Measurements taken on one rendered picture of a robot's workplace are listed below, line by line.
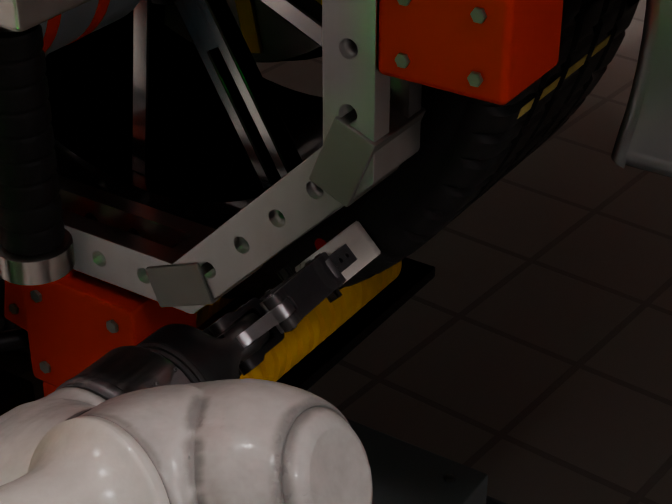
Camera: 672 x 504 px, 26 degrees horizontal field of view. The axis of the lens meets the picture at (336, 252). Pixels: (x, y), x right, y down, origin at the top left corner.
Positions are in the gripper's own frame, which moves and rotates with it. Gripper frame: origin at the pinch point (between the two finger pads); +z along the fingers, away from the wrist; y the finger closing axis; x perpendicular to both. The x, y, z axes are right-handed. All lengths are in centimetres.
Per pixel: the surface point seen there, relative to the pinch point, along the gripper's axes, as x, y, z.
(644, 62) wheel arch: -0.8, 26.7, 4.8
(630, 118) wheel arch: -3.2, 23.6, 4.8
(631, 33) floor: -6, -84, 199
